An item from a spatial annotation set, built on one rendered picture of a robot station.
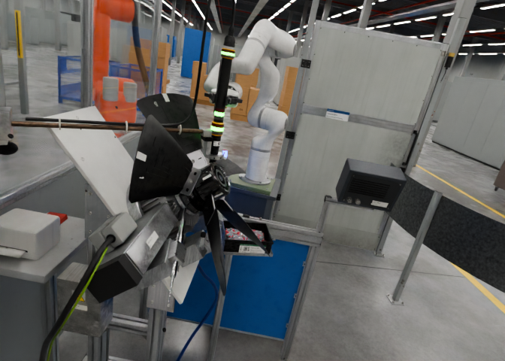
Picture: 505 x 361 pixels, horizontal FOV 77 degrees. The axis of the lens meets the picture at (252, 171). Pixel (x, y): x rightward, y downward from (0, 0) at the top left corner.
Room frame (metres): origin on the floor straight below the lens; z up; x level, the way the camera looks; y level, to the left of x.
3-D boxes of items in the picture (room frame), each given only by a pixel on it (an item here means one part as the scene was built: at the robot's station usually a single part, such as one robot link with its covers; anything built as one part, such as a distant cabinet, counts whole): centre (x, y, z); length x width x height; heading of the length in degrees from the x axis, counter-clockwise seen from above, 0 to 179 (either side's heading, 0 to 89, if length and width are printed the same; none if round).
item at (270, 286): (1.45, 0.04, 0.45); 0.82 x 0.02 x 0.66; 89
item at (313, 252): (1.44, -0.39, 0.39); 0.04 x 0.04 x 0.78; 89
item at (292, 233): (1.45, 0.04, 0.82); 0.90 x 0.04 x 0.08; 89
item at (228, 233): (1.28, -0.03, 0.84); 0.19 x 0.14 x 0.05; 103
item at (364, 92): (2.87, -0.83, 1.10); 1.21 x 0.06 x 2.20; 89
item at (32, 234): (0.90, 0.73, 0.92); 0.17 x 0.16 x 0.11; 89
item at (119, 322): (0.96, 0.37, 0.56); 0.19 x 0.04 x 0.04; 89
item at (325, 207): (1.44, -0.39, 0.96); 0.03 x 0.03 x 0.20; 89
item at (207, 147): (1.08, 0.16, 1.31); 0.09 x 0.07 x 0.10; 124
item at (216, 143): (1.09, 0.15, 1.47); 0.04 x 0.04 x 0.46
